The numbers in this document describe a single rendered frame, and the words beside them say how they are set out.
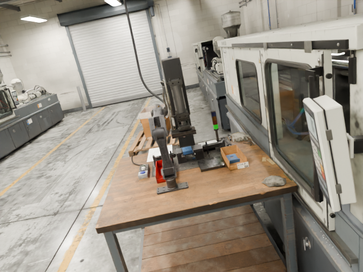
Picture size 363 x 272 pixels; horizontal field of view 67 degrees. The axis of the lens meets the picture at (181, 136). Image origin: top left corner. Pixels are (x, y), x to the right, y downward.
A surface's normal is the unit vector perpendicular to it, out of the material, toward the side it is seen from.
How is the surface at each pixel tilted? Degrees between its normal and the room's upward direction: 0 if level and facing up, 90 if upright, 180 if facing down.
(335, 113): 90
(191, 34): 90
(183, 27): 90
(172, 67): 90
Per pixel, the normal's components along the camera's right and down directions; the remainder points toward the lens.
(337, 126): -0.19, 0.35
